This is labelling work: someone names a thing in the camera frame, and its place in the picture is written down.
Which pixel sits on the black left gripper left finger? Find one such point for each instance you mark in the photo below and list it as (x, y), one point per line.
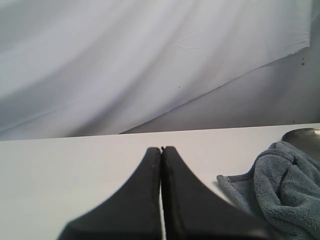
(131, 213)

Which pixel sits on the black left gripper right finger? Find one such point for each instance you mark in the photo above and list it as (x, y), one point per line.
(193, 212)

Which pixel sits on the grey fleece towel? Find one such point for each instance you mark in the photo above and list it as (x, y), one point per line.
(283, 188)

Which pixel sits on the round steel plate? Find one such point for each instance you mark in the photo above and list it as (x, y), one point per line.
(305, 139)

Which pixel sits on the white backdrop sheet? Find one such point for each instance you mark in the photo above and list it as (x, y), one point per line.
(96, 67)

